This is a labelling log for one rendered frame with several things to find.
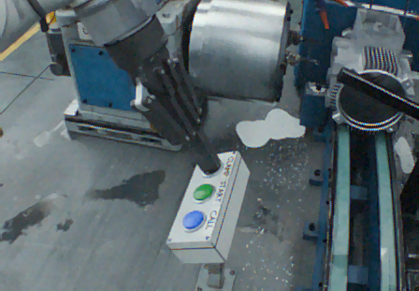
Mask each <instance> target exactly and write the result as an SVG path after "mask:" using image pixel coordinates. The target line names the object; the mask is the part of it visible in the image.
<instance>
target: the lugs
mask: <svg viewBox="0 0 419 291"><path fill-rule="evenodd" d="M353 32H354V31H353V29H352V28H351V27H348V29H347V28H346V29H344V31H342V35H343V37H344V38H347V39H349V38H351V36H352V35H353ZM345 67H347V68H349V69H352V70H353V71H356V72H357V67H356V66H355V65H354V63H352V62H351V63H349V64H348V65H346V66H345ZM400 80H401V83H402V84H403V86H404V88H405V90H408V89H409V88H411V87H412V86H414V84H413V80H412V79H411V77H410V75H409V73H408V72H406V73H405V74H404V75H402V76H400ZM332 118H333V119H334V120H335V121H336V123H337V124H342V123H343V122H345V121H344V120H343V119H342V116H341V115H340V114H339V113H338V111H337V110H336V111H334V112H333V116H332ZM385 130H386V131H387V132H388V134H390V133H392V132H394V131H395V130H397V123H394V124H392V125H391V126H389V127H387V128H385Z"/></svg>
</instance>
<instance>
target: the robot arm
mask: <svg viewBox="0 0 419 291"><path fill-rule="evenodd" d="M68 4H69V5H70V6H71V7H72V8H73V9H74V10H75V11H74V14H76V15H77V17H79V19H80V22H81V23H82V24H83V26H84V27H85V29H86V31H87V32H88V34H89V35H90V37H91V39H92V40H93V41H94V43H95V44H96V45H97V44H104V49H105V50H106V51H107V53H108V55H109V57H110V58H111V60H112V61H113V63H114V65H116V67H117V68H119V69H122V70H124V71H126V72H128V74H129V78H130V79H131V82H132V85H133V86H134V87H135V88H136V100H134V101H132V102H131V103H130V105H131V108H132V109H133V110H134V111H136V112H138V113H140V114H142V115H143V116H144V117H145V118H146V119H147V120H148V121H149V122H150V123H151V124H152V125H153V126H154V127H155V128H156V129H157V131H158V132H159V133H160V134H161V135H162V136H163V137H164V138H165V139H166V140H167V141H168V142H169V143H170V144H171V145H172V146H176V145H181V144H184V145H185V147H186V148H187V150H188V151H189V153H190V155H191V156H192V157H193V158H194V159H195V162H196V164H197V165H198V167H199V168H200V170H201V171H205V170H212V169H217V168H218V167H219V165H220V162H221V160H220V158H219V157H218V156H217V153H216V152H215V150H214V148H213V147H212V145H211V143H210V141H209V139H208V137H207V136H206V134H205V133H204V131H203V130H202V128H201V126H200V125H203V124H205V118H201V119H199V118H198V114H201V113H202V110H201V108H200V105H199V103H198V100H197V98H196V94H195V90H194V88H193V85H192V83H191V81H190V80H189V77H188V75H187V72H186V70H185V67H184V66H183V62H182V55H181V51H180V50H179V49H177V50H174V51H169V50H168V48H167V47H166V44H167V42H168V35H167V33H166V32H165V30H164V26H163V25H162V24H161V23H160V21H159V20H158V18H157V17H156V16H157V15H156V14H155V12H156V11H157V8H158V6H157V4H156V3H155V1H154V0H0V54H1V53H2V52H3V51H6V50H7V49H8V48H9V47H10V46H11V45H12V44H13V43H14V42H15V41H17V39H18V38H20V37H21V36H22V35H24V33H25V32H27V31H28V30H29V28H31V27H32V26H33V24H35V23H36V22H38V21H40V20H41V19H42V18H44V17H46V16H47V15H48V14H50V13H51V12H53V11H55V10H56V9H59V8H60V7H64V6H66V5H68ZM193 106H194V107H193Z"/></svg>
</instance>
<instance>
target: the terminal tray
mask: <svg viewBox="0 0 419 291"><path fill-rule="evenodd" d="M362 9H364V8H358V9H357V10H358V11H357V13H356V19H355V22H354V27H353V31H354V32H353V35H352V42H353V44H354V45H353V47H354V50H353V52H354V54H355V55H357V54H358V53H360V52H361V51H362V49H363V47H364V52H366V49H367V46H368V51H370V49H371V47H370V46H372V51H374V50H375V47H376V48H377V52H378V50H379V47H380V48H381V52H382V51H383V48H384V51H385V52H386V50H387V49H388V52H389V54H390V51H392V54H393V55H394V53H395V55H396V57H397V62H398V60H399V58H400V54H401V50H402V47H403V46H402V45H403V43H404V39H405V35H404V32H403V29H402V26H401V23H400V20H399V18H398V16H397V15H394V14H386V13H383V12H380V11H372V10H368V9H364V10H365V11H362ZM392 16H396V17H395V18H394V17H392ZM364 26H367V27H368V28H366V27H364ZM398 33H399V34H398ZM400 34H401V35H400Z"/></svg>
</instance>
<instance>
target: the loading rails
mask: <svg viewBox="0 0 419 291"><path fill-rule="evenodd" d="M334 111H336V109H331V108H329V110H328V113H327V116H326V120H325V127H321V126H314V129H313V136H312V139H313V140H318V141H323V142H324V156H323V169H319V168H315V167H311V169H310V174H309V184H312V185H317V186H322V187H321V201H320V217H319V220H318V222H315V221H307V220H305V221H304V223H303V229H302V239H305V240H311V241H317V246H316V249H315V260H314V270H313V274H312V288H310V287H303V286H300V285H299V286H296V287H295V290H294V291H406V286H405V285H406V282H405V279H406V278H405V264H404V262H405V259H404V250H403V249H404V245H403V236H402V234H403V231H402V221H401V211H400V201H399V191H398V180H397V166H396V160H395V150H394V145H393V139H392V133H390V134H388V132H387V131H386V130H380V132H379V134H378V135H377V130H376V131H375V133H374V136H373V130H372V131H371V133H370V135H368V132H367V134H366V135H365V130H364V133H363V135H361V129H360V130H359V134H358V128H356V130H355V131H354V127H353V129H352V131H351V127H350V126H349V129H347V124H344V123H342V124H337V123H336V121H335V120H334V119H333V118H332V116H333V112H334ZM350 149H354V150H358V151H361V158H362V159H361V160H362V186H363V187H361V186H357V187H356V186H352V185H351V184H350ZM350 211H359V212H363V219H362V222H363V233H362V237H363V246H362V252H363V257H362V266H363V267H358V266H355V265H353V266H351V265H347V264H348V249H349V232H350V226H349V215H350Z"/></svg>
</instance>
